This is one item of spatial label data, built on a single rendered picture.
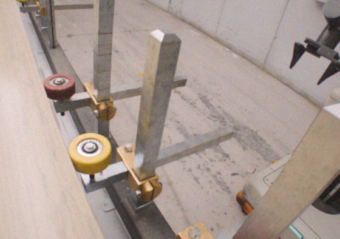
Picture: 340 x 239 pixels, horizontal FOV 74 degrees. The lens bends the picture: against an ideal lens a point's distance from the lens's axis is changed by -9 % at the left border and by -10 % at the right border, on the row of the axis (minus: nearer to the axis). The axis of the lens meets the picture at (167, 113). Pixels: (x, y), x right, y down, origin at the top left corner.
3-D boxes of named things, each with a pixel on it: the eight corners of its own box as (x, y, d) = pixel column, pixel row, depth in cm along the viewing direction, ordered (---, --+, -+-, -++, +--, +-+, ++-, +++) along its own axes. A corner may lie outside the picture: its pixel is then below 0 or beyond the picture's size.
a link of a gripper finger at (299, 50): (301, 73, 66) (320, 45, 63) (281, 62, 70) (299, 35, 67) (305, 79, 71) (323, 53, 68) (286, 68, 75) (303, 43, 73)
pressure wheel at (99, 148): (78, 202, 47) (72, 165, 40) (70, 172, 52) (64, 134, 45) (115, 191, 51) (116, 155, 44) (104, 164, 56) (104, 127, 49)
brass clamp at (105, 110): (101, 93, 76) (101, 79, 73) (118, 119, 68) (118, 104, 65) (81, 97, 73) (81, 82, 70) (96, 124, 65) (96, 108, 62)
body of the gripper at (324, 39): (334, 57, 61) (350, 34, 59) (302, 42, 67) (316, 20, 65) (336, 64, 66) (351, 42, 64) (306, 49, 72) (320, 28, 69)
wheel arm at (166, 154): (223, 134, 75) (227, 123, 72) (231, 141, 73) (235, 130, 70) (81, 184, 53) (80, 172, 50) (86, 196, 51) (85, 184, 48)
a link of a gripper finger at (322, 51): (322, 86, 62) (343, 57, 59) (300, 73, 66) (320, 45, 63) (325, 91, 67) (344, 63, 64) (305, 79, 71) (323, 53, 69)
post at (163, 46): (139, 204, 65) (169, 26, 36) (146, 215, 63) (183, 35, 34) (128, 209, 63) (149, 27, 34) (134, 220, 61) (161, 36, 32)
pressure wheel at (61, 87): (67, 127, 63) (62, 91, 56) (42, 118, 64) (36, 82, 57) (82, 111, 70) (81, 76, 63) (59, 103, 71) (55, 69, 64)
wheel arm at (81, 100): (180, 83, 88) (182, 73, 86) (185, 88, 86) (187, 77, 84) (54, 108, 66) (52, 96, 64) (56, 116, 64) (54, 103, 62)
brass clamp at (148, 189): (135, 155, 63) (136, 141, 60) (163, 195, 54) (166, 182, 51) (113, 162, 59) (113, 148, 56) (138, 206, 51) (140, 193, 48)
